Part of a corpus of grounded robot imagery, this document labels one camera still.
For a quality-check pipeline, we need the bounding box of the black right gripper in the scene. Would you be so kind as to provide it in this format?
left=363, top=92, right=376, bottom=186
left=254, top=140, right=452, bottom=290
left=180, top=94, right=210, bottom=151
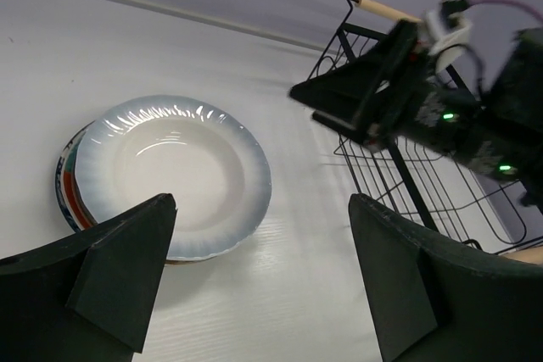
left=288, top=19, right=522, bottom=180

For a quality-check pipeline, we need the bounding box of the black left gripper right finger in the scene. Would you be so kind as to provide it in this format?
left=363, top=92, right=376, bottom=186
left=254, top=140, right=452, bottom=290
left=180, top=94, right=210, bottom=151
left=349, top=194, right=542, bottom=361

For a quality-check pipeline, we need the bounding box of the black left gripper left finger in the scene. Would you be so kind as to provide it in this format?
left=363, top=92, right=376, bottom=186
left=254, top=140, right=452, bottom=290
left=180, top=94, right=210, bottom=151
left=1, top=193, right=176, bottom=361

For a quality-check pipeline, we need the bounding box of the red and teal plate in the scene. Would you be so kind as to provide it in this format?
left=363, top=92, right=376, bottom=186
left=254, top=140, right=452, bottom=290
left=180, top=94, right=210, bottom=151
left=59, top=141, right=98, bottom=231

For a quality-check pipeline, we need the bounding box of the white deep plate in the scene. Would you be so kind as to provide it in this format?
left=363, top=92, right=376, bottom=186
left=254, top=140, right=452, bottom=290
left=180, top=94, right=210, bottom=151
left=75, top=95, right=272, bottom=260

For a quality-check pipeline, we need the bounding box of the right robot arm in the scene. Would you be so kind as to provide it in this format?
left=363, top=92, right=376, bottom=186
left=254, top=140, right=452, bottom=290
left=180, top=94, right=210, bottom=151
left=289, top=20, right=542, bottom=206

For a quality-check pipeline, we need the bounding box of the black wire dish rack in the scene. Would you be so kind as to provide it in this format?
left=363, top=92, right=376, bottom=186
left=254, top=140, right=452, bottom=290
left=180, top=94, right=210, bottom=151
left=321, top=0, right=542, bottom=263

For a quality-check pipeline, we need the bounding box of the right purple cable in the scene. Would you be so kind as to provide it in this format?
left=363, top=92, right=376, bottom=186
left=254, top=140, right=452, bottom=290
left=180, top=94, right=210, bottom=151
left=462, top=0, right=543, bottom=24

